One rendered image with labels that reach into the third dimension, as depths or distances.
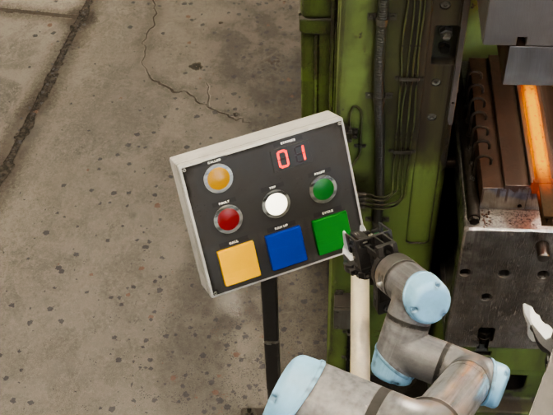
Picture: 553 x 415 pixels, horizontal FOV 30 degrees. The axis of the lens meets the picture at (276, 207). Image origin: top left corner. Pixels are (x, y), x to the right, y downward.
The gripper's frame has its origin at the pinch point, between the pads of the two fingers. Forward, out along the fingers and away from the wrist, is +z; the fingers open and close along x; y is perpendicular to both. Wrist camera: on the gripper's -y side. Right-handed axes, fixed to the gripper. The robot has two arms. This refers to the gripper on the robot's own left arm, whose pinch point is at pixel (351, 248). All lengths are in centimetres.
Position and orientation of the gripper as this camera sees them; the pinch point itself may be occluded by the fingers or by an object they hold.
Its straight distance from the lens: 198.6
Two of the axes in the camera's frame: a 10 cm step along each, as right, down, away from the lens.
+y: -2.1, -9.2, -3.4
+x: -9.3, 2.9, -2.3
